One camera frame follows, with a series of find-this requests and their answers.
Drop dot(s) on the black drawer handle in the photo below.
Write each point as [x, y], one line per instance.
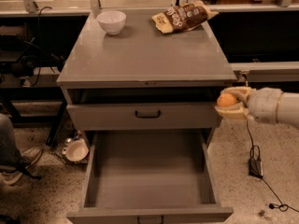
[148, 115]

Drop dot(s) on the grey drawer cabinet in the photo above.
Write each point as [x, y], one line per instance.
[140, 65]

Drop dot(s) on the grey top drawer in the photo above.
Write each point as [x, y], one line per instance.
[101, 117]

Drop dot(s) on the orange fruit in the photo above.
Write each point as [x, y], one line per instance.
[226, 99]

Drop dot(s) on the dark machine at left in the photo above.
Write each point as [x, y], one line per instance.
[15, 57]

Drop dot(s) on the cream bowl on floor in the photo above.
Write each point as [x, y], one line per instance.
[77, 150]

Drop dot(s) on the black power adapter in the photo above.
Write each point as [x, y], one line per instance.
[256, 168]

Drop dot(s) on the open grey middle drawer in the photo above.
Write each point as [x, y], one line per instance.
[149, 177]

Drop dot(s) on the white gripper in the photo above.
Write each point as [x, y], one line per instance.
[263, 104]

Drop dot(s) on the brown chip bag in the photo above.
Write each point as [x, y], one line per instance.
[183, 18]

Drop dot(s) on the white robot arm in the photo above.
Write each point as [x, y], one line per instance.
[287, 111]

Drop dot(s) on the white bowl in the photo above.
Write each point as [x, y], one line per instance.
[112, 22]

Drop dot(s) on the person leg in jeans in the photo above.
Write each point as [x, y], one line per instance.
[10, 156]

